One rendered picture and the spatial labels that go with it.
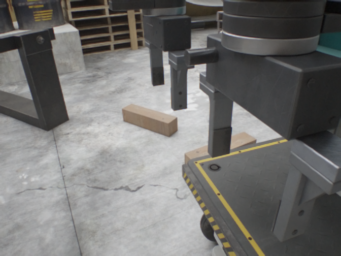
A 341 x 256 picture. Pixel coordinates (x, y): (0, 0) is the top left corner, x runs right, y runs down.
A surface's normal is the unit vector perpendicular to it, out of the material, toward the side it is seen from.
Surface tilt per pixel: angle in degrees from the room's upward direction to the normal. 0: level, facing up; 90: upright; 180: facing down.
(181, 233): 0
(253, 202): 0
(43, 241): 0
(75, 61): 90
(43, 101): 90
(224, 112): 90
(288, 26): 90
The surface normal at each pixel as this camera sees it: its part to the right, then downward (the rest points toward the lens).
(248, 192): -0.04, -0.87
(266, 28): -0.38, 0.47
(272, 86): -0.95, 0.18
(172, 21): 0.32, 0.46
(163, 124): -0.58, 0.42
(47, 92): 0.86, 0.23
